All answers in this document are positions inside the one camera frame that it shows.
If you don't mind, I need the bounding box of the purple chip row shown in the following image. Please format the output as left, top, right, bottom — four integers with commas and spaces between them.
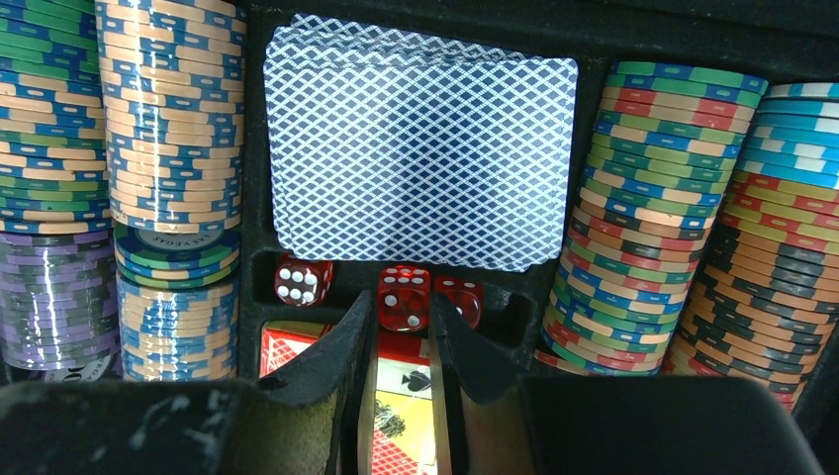
1, 230, 121, 383

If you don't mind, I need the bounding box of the blue backed card deck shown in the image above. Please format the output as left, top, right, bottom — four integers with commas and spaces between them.
263, 15, 578, 272

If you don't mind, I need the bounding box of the green blue chip row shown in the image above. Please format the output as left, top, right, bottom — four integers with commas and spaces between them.
1, 1, 112, 235

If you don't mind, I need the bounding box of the green multicolour chip row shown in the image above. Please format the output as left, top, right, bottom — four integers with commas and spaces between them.
533, 60, 769, 376

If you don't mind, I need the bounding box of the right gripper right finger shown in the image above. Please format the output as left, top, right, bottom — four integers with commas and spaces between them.
429, 292, 524, 474

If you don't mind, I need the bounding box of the red playing card box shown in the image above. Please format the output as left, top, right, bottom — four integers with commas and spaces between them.
260, 321, 437, 474

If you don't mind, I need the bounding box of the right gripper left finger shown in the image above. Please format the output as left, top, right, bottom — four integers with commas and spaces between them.
258, 290, 375, 474

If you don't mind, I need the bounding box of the orange red chip row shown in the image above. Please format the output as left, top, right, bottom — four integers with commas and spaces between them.
665, 82, 838, 409

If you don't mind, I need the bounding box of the black poker set case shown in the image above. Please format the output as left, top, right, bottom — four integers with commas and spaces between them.
0, 0, 839, 447

